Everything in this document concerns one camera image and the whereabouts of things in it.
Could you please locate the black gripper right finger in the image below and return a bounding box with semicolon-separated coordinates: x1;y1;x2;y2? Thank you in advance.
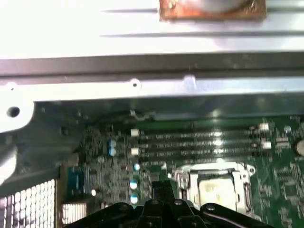
164;181;274;228

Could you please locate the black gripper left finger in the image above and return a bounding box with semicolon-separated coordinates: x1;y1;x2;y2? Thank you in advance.
68;181;167;228

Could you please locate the silver square CPU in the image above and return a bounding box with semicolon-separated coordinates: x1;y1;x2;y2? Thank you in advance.
199;178;236;206

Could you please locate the metal socket cover frame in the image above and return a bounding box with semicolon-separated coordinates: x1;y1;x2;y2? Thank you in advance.
177;166;254;213

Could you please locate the CPU socket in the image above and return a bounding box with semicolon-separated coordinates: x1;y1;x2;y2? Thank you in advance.
170;161;257;214

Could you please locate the black RAM slot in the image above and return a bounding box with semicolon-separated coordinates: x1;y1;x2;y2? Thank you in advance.
130;141;272;157
130;123;270;140
139;135;264;148
140;154;262;167

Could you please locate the green motherboard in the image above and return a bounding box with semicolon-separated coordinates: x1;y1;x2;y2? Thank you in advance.
60;114;304;228

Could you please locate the round silver coin battery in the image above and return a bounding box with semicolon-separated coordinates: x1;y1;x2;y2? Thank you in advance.
294;139;304;155

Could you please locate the grey black PC case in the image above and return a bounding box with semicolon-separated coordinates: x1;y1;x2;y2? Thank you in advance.
0;53;304;228

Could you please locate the brown square base plate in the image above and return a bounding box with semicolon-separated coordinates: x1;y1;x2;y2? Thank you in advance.
158;0;267;24

